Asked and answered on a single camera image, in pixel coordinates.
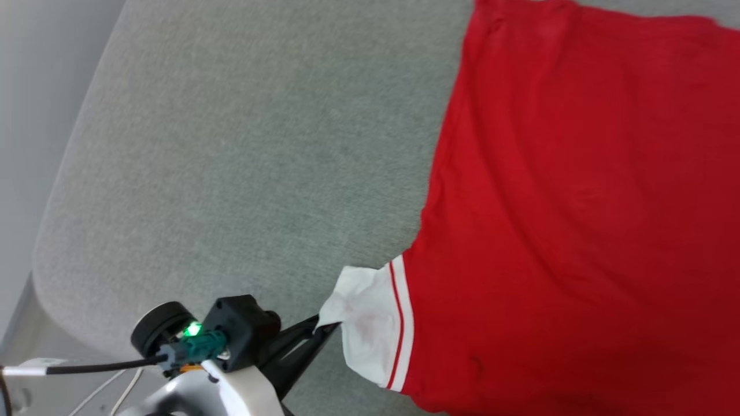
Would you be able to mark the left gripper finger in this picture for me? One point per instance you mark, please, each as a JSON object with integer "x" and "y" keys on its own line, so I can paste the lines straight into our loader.
{"x": 300, "y": 364}
{"x": 289, "y": 341}

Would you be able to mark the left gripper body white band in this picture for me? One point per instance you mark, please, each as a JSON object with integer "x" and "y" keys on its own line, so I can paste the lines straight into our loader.
{"x": 251, "y": 396}

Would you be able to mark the red garment with white trim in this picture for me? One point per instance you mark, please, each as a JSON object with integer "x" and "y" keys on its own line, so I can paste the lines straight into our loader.
{"x": 578, "y": 202}

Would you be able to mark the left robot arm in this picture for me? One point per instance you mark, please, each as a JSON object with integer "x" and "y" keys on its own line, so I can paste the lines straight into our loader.
{"x": 185, "y": 398}

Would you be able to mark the grey fabric sofa cushion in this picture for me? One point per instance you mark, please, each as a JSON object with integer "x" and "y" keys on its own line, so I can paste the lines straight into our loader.
{"x": 260, "y": 144}

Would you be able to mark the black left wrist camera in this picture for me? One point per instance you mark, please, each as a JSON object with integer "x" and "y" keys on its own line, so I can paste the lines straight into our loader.
{"x": 237, "y": 323}

